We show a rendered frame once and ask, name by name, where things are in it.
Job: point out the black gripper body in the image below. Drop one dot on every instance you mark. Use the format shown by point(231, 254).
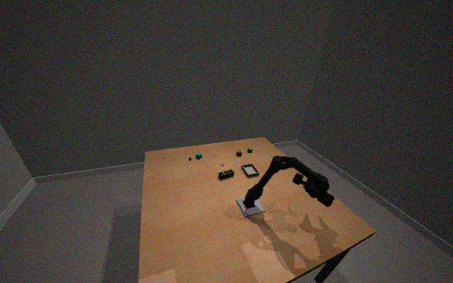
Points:
point(298, 180)

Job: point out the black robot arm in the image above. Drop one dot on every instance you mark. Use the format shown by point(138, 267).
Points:
point(320, 183)

